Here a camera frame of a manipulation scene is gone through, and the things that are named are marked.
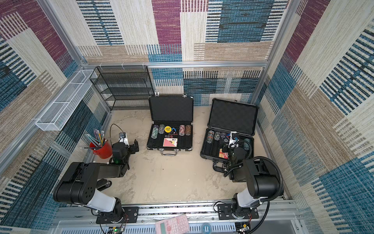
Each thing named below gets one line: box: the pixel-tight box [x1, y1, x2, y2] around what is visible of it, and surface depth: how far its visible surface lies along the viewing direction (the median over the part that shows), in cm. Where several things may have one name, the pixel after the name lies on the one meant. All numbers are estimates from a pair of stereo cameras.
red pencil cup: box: [89, 139, 113, 159], surface depth 89 cm
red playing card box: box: [218, 148, 229, 160], surface depth 93 cm
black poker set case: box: [146, 91, 194, 157], surface depth 102 cm
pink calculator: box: [155, 214, 190, 234], surface depth 71 cm
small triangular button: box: [169, 127, 178, 136], surface depth 105 cm
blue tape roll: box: [201, 223, 212, 234], surface depth 71 cm
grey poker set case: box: [200, 97, 260, 173], surface depth 101 cm
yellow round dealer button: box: [164, 125, 172, 134], surface depth 107 cm
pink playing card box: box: [163, 137, 178, 147], surface depth 99 cm
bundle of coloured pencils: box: [79, 128, 108, 150], surface depth 90 cm
